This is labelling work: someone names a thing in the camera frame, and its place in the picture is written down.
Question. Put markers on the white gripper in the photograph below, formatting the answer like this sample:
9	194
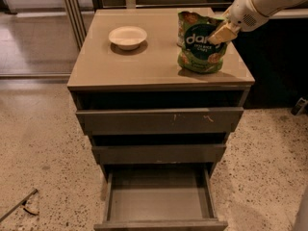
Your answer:
244	13

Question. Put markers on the green rice chip bag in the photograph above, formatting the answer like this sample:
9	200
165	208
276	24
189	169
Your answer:
197	53

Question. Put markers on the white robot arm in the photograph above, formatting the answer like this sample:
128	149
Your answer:
270	7

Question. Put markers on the grey drawer cabinet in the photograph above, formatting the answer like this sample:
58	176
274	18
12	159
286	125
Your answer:
149	77

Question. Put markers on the grey top drawer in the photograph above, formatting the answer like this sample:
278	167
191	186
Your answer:
160	121

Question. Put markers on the grey middle drawer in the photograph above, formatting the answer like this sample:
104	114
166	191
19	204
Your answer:
158	154

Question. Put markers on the grey open bottom drawer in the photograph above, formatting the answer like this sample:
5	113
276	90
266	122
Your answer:
160	199

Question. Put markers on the white soda can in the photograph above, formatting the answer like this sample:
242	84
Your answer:
179	33

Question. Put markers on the white bowl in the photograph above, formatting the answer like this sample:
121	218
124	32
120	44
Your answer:
127	37

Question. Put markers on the dark object on floor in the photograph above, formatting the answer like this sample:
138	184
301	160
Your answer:
300	106

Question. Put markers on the metal strip on floor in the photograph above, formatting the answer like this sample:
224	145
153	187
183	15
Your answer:
20	203

